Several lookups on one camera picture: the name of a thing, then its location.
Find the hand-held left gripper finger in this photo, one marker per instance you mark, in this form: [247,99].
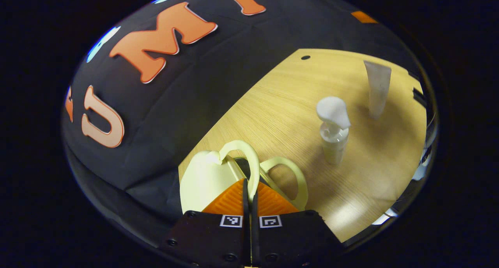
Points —
[246,236]
[255,236]

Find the pale yellow suitcase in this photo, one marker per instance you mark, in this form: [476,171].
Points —
[202,178]

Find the white pump bottle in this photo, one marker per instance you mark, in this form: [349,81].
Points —
[333,139]

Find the white squeeze tube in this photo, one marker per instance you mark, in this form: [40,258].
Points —
[378,88]

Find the black backdrop cloth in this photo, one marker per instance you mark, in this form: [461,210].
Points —
[175,116]

